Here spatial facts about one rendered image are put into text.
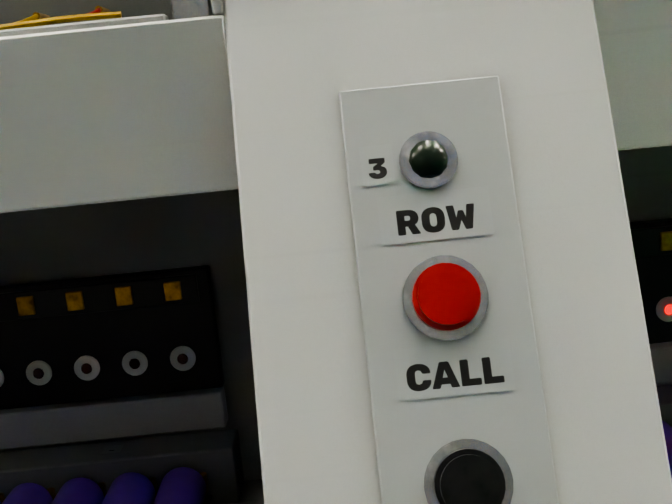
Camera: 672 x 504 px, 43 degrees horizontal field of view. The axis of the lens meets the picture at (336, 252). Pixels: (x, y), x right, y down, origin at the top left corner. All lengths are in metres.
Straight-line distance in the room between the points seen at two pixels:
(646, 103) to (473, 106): 0.05
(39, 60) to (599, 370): 0.16
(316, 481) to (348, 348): 0.03
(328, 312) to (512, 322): 0.04
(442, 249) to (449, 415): 0.04
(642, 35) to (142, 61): 0.13
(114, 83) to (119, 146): 0.02
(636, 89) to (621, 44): 0.01
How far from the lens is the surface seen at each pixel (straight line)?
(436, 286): 0.20
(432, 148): 0.21
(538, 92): 0.22
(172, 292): 0.37
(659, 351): 0.39
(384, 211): 0.21
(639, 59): 0.24
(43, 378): 0.39
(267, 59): 0.22
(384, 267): 0.21
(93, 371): 0.38
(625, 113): 0.24
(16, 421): 0.40
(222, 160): 0.23
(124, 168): 0.24
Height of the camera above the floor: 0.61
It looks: 10 degrees up
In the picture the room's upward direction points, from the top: 6 degrees counter-clockwise
